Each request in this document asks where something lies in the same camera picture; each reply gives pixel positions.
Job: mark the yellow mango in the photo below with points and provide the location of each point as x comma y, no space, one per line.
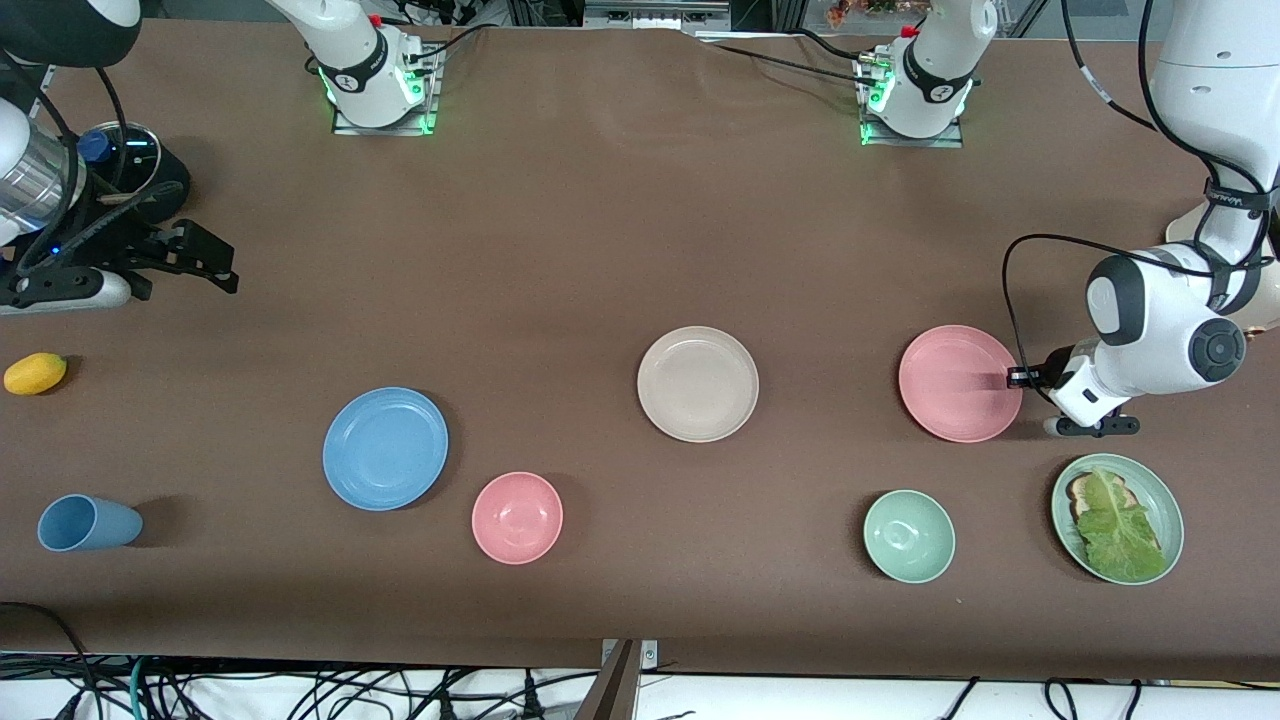
35,374

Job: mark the beige plate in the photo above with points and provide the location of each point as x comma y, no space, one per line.
698,385

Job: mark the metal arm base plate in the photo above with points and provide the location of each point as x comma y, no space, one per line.
350,128
950,142

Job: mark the orange artificial flowers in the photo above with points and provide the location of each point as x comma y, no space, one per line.
860,10

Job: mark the grey metal box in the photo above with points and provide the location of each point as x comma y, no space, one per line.
655,12

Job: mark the green lettuce leaf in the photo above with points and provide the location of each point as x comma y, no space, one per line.
1120,530

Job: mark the small pink bowl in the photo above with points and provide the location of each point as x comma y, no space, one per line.
517,518

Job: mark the small green bowl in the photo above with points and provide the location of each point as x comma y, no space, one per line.
909,536

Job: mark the dark metal pole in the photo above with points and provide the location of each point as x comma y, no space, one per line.
612,690

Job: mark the grey metal bracket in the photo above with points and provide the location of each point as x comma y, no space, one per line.
650,652

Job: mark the blue plate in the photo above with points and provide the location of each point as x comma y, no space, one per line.
385,449

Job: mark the glass lid with blue knob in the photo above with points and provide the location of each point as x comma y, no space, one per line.
135,155

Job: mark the blue cup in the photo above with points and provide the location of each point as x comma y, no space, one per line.
90,523

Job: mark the pink plate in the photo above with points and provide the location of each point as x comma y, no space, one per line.
955,385

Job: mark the green plate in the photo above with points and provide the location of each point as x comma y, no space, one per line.
1165,500

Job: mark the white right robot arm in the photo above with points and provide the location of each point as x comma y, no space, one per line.
375,105

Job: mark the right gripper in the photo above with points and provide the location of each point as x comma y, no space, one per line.
112,243

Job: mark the toast bread slice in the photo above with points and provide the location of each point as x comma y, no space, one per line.
1078,490

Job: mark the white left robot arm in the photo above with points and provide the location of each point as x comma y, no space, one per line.
1215,100

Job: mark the beige cutting board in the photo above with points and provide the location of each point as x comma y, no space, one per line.
1185,228

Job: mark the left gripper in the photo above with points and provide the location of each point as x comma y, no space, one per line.
1053,367

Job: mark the brown table cover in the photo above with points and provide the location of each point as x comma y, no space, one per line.
850,250

